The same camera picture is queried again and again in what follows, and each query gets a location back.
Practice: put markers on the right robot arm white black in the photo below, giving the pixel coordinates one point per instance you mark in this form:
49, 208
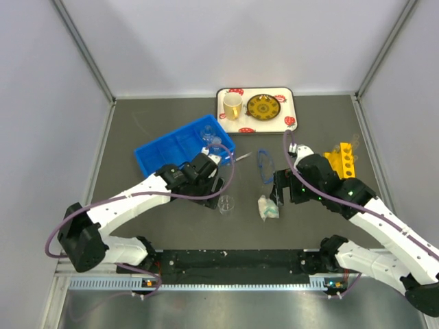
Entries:
411, 267

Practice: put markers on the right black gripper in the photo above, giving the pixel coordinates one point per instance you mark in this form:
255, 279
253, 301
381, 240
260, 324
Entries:
282, 178

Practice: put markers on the clear glass beaker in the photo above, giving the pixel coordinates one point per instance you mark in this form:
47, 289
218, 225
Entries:
226, 205

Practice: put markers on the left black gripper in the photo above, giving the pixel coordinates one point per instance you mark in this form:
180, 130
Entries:
217, 187

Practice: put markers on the yellow black patterned plate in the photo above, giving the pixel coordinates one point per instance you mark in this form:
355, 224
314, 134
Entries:
263, 107

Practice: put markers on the blue frame safety goggles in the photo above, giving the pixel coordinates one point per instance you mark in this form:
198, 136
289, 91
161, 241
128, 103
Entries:
266, 166

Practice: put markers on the yellow test tube rack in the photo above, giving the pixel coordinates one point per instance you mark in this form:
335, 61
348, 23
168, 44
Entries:
342, 163

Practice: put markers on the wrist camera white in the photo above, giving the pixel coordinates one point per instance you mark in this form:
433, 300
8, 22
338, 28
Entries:
214, 157
298, 152

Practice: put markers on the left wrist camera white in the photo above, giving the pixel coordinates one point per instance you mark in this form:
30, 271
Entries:
214, 157

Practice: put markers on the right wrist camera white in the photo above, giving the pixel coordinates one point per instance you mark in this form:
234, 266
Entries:
298, 152

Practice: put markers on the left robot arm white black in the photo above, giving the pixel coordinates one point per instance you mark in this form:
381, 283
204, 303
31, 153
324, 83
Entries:
87, 236

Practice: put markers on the plastic bag with gloves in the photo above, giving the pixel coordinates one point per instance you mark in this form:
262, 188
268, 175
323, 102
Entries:
267, 208

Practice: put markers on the strawberry pattern white tray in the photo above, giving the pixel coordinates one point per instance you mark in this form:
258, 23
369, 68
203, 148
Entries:
246, 124

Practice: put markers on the yellow ceramic mug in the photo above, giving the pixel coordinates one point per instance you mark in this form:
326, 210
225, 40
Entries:
232, 105

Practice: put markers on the round glass flask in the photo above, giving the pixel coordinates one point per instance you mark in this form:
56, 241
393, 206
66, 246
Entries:
207, 134

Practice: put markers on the small glass beaker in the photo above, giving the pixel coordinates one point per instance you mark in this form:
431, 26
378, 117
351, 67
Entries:
215, 147

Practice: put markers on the blue plastic compartment bin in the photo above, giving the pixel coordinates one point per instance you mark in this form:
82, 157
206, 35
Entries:
179, 146

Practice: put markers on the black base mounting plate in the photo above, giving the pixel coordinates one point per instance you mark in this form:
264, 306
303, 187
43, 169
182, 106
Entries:
239, 266

